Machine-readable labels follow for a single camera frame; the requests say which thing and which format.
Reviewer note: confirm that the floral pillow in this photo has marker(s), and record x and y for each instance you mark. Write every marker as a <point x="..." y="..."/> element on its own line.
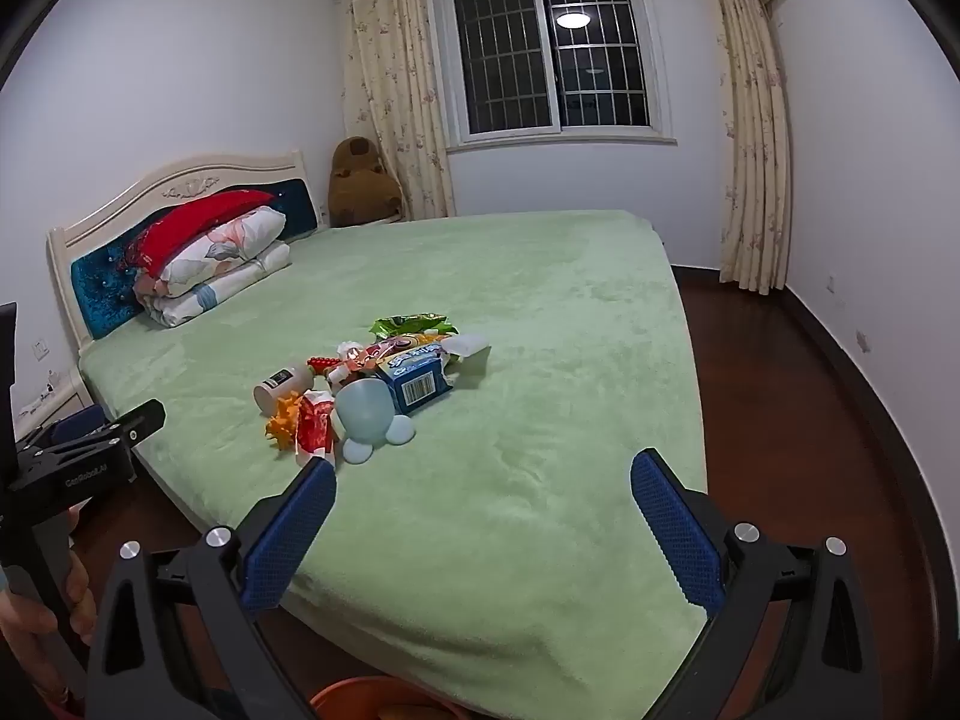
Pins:
<point x="232" y="240"/>

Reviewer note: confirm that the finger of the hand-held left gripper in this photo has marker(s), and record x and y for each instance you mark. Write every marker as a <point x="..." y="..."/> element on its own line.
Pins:
<point x="79" y="424"/>
<point x="139" y="424"/>

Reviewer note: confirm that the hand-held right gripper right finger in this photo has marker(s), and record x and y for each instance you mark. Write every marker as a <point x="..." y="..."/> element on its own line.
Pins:
<point x="675" y="540"/>

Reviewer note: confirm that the red and white wrapper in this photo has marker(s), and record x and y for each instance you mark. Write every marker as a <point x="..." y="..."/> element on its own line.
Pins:
<point x="315" y="427"/>

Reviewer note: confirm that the light blue plastic cup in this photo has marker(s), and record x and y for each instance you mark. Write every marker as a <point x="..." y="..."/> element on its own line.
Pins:
<point x="364" y="409"/>

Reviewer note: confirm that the white wall socket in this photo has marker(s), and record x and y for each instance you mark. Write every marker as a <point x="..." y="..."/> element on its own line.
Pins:
<point x="40" y="350"/>

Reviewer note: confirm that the orange juice pouch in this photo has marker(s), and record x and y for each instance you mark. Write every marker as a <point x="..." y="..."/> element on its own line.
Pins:
<point x="401" y="351"/>

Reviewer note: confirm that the barred window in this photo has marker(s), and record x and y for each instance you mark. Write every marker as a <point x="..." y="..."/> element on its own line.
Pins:
<point x="551" y="52"/>

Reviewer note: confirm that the white foam block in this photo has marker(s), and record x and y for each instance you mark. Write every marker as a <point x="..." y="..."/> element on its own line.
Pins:
<point x="466" y="349"/>

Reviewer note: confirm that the white plastic bottle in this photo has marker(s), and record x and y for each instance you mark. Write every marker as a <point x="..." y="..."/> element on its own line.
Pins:
<point x="281" y="388"/>

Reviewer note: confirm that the white nightstand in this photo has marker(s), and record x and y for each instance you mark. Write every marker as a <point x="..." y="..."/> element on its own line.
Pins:
<point x="52" y="405"/>

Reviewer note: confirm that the red pillow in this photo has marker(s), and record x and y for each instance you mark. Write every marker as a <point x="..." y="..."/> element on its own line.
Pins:
<point x="195" y="225"/>

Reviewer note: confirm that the folded floral quilt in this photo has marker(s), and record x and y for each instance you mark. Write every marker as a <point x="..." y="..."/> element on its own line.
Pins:
<point x="217" y="289"/>

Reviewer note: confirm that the green bed blanket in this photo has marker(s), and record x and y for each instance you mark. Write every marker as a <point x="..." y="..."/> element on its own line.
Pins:
<point x="487" y="300"/>

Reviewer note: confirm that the cream and blue headboard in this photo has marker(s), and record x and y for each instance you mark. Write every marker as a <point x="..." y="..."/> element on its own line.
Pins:
<point x="97" y="292"/>

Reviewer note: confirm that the person's left hand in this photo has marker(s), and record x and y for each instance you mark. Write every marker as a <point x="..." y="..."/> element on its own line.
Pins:
<point x="30" y="619"/>

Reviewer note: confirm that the red plastic wrapper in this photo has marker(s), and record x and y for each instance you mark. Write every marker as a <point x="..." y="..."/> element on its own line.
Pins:
<point x="324" y="365"/>

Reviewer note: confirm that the orange plastic bin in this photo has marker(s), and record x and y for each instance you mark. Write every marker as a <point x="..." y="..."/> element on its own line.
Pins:
<point x="352" y="701"/>

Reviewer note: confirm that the green snack packet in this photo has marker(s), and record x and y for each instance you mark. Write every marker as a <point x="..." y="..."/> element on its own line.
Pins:
<point x="412" y="325"/>

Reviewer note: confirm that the floral cream curtain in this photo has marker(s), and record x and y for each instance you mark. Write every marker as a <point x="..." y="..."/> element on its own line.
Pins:
<point x="394" y="75"/>
<point x="754" y="150"/>

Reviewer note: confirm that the brown teddy bear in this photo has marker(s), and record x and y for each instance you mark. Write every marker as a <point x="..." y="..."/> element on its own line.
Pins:
<point x="360" y="187"/>

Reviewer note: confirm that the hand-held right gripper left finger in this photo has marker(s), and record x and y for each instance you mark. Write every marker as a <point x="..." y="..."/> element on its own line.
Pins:
<point x="292" y="532"/>

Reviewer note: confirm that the blue cardboard box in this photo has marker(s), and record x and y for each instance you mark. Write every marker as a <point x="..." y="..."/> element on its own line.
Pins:
<point x="420" y="382"/>

